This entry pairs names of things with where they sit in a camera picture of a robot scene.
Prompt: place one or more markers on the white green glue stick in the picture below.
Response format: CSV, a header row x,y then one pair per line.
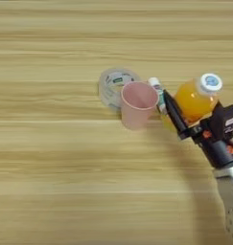
x,y
158,89

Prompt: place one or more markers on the clear packing tape roll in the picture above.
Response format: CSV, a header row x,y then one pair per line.
x,y
109,91

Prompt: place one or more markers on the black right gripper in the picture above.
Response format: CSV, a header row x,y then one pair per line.
x,y
221,153

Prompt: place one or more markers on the orange juice bottle white cap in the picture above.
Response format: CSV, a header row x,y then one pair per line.
x,y
194,100

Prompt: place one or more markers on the pink plastic cup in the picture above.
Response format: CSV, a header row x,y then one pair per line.
x,y
135,105

